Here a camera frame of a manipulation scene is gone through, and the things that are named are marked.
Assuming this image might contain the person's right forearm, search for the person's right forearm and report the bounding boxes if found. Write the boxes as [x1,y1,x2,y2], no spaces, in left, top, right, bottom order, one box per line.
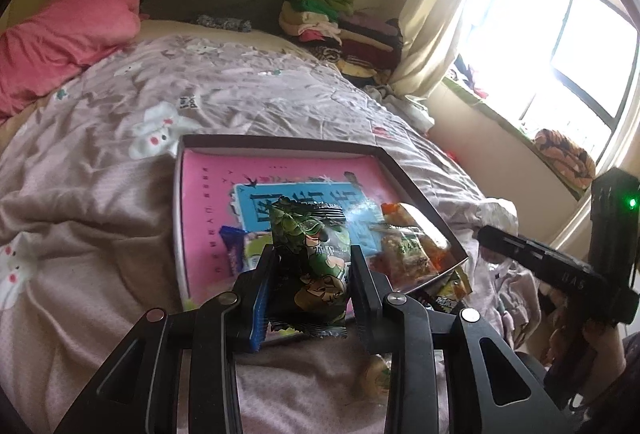
[590,331,640,434]

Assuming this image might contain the person's right hand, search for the person's right hand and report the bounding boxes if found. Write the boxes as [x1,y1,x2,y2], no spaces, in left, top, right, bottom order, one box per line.
[580,321,630,395]

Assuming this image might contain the pink pillow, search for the pink pillow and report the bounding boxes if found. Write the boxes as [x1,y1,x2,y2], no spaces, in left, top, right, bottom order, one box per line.
[0,0,142,115]

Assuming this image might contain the yellow snack packet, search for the yellow snack packet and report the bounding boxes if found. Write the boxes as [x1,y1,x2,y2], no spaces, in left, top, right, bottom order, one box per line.
[435,267,473,302]

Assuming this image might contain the dark clothes on sill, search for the dark clothes on sill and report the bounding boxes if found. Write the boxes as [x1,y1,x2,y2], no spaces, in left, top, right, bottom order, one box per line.
[450,54,493,100]

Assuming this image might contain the blue cookie packet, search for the blue cookie packet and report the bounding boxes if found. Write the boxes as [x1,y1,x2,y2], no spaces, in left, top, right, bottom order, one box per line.
[220,225,248,275]

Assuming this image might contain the orange rice cracker packet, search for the orange rice cracker packet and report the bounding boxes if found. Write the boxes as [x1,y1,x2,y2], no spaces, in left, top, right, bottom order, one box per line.
[380,201,453,275]

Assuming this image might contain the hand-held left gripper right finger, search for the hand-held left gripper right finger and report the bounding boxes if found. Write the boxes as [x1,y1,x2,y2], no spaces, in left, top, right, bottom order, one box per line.
[350,244,576,434]

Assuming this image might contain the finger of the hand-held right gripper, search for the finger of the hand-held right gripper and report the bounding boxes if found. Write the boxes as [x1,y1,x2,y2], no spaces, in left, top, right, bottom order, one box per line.
[477,225,556,272]

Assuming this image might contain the grey cardboard box tray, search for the grey cardboard box tray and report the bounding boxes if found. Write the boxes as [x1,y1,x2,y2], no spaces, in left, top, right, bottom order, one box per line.
[172,133,469,310]

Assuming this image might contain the dark patterned cloth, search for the dark patterned cloth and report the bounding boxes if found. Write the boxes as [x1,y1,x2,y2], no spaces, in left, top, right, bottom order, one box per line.
[195,14,251,32]

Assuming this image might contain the orange patterned cloth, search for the orange patterned cloth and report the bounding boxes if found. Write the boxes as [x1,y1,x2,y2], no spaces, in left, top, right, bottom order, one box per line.
[532,128,597,187]

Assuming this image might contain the window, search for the window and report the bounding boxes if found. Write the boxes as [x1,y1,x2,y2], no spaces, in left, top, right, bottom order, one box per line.
[450,0,640,175]

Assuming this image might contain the stack of folded clothes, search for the stack of folded clothes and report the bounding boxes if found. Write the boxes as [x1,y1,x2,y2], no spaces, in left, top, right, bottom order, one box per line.
[279,0,405,88]

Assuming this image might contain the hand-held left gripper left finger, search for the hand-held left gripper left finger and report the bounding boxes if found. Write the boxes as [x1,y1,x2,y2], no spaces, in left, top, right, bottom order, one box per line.
[55,244,277,434]

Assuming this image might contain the white crumpled cloth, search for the white crumpled cloth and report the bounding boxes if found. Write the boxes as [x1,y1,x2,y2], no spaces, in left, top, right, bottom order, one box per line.
[365,84,436,132]

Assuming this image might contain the cream curtain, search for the cream curtain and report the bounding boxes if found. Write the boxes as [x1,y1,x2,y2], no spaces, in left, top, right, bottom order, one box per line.
[390,0,506,98]

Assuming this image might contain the green camouflage snack packet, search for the green camouflage snack packet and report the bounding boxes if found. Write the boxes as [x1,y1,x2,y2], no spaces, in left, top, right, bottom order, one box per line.
[265,197,351,340]

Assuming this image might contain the green windowsill cover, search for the green windowsill cover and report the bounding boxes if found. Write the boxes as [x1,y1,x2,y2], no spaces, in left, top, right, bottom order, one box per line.
[442,79,586,200]

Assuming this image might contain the printed grey quilt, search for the printed grey quilt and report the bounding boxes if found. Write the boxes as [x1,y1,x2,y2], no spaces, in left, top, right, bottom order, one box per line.
[0,32,551,434]

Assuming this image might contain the lime green snack packet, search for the lime green snack packet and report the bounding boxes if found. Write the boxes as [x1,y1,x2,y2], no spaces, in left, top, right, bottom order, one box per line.
[242,231,273,272]

